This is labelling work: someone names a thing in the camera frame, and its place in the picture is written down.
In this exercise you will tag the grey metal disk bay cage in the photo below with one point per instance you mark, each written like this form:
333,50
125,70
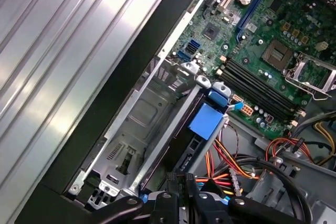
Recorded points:
147,108

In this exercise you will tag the blue board data port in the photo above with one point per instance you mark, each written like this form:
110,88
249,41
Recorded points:
193,45
183,54

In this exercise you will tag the CPU socket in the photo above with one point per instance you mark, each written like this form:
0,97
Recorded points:
275,53

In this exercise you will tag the black open PC case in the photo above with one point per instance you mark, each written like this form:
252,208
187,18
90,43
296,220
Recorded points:
131,77

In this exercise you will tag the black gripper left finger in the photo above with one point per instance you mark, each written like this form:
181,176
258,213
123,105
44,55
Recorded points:
165,208

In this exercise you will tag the metal socket cover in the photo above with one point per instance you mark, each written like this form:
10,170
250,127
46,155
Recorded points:
304,83

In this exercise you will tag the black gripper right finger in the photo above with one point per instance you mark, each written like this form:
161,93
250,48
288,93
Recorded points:
204,211

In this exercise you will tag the small black chipset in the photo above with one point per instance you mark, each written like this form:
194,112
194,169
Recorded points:
210,30

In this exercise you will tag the blue expansion slot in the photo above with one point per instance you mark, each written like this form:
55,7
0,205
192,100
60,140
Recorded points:
253,11

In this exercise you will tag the green motherboard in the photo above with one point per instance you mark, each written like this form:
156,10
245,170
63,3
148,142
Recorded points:
210,51

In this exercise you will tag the grey optical drive cage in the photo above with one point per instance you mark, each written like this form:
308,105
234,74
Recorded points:
273,195

